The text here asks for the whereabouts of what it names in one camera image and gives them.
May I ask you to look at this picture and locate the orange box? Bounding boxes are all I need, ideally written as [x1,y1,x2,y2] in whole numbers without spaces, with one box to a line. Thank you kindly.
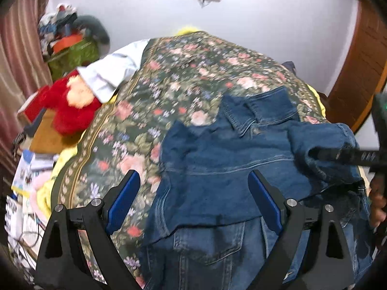
[51,35,83,53]

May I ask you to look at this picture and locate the floral bedspread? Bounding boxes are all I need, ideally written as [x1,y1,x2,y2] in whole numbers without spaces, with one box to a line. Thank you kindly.
[50,30,331,290]

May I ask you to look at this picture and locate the striped pink curtain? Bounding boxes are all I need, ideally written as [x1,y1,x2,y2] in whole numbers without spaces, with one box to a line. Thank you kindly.
[0,0,55,170]

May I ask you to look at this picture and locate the white cloth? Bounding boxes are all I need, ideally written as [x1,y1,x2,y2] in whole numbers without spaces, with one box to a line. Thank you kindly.
[77,39,150,104]

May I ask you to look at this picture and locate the wooden nightstand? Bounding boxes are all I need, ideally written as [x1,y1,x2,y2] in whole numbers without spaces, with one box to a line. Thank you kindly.
[28,109,83,155]

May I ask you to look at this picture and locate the grey curved pillow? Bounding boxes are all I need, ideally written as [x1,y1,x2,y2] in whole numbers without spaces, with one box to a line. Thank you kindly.
[74,15,111,45]

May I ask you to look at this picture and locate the green bag with clutter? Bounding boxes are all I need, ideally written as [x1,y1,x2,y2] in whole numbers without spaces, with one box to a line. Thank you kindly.
[47,38,100,80]

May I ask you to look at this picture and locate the photo sheet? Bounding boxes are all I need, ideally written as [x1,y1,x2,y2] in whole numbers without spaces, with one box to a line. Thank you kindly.
[4,196,25,237]

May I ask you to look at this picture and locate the illustrated booklet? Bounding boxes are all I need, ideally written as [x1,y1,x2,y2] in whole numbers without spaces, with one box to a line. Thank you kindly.
[11,150,36,193]

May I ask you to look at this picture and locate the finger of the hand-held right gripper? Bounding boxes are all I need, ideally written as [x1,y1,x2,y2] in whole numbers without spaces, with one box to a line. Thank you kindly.
[313,146,380,168]

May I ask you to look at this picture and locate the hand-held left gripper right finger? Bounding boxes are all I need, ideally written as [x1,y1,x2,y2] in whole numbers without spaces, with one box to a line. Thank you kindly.
[247,169,355,290]

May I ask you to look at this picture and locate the pink cloth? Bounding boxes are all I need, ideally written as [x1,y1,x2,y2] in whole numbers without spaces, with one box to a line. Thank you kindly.
[30,172,56,213]

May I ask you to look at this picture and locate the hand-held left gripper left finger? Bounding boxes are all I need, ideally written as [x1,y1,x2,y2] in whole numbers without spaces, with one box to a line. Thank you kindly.
[35,169,142,290]

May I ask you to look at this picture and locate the blue denim jacket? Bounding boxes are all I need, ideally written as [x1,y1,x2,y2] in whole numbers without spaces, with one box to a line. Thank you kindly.
[141,86,375,290]

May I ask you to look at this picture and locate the red box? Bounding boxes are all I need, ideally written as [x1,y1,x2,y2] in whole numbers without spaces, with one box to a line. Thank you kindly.
[22,92,46,122]

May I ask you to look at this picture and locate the person's right hand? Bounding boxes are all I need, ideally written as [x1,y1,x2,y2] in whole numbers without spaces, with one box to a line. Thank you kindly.
[369,174,387,228]

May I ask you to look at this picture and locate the striped black white cord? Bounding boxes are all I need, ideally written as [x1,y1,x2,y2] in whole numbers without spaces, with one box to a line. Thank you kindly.
[11,130,26,155]

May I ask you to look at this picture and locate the pile of clutter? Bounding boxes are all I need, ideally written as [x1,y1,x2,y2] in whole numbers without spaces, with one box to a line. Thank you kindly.
[38,3,79,56]

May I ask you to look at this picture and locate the red plush toy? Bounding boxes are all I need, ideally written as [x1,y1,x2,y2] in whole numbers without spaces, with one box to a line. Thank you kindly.
[41,69,103,136]

